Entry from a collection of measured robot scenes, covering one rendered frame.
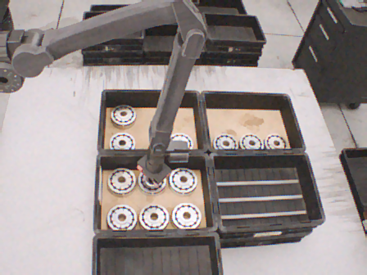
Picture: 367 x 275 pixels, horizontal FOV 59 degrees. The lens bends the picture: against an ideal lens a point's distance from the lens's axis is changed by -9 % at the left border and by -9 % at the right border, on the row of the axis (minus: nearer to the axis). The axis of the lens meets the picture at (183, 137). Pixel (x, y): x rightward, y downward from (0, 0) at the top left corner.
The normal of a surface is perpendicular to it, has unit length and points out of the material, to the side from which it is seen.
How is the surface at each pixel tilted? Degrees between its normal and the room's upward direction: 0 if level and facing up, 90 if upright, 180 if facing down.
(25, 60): 82
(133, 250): 0
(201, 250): 0
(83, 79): 0
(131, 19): 79
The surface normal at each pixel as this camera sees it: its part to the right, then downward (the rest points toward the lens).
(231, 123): 0.11, -0.56
